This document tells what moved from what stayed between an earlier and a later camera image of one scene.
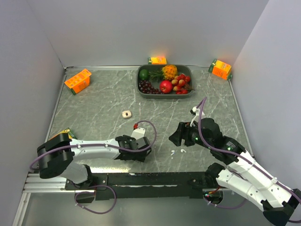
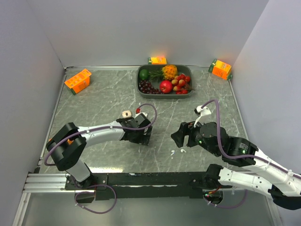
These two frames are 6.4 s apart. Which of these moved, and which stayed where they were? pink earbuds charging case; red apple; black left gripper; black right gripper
Moved: black left gripper
Stayed: pink earbuds charging case; black right gripper; red apple
